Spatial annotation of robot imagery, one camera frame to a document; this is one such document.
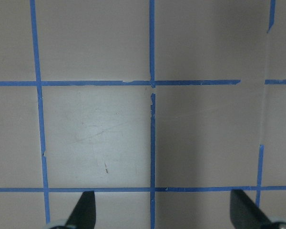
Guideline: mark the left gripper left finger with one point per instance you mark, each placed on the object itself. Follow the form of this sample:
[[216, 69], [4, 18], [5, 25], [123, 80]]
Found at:
[[83, 216]]

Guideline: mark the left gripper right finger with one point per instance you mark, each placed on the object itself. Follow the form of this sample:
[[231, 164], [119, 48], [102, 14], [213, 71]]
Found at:
[[245, 214]]

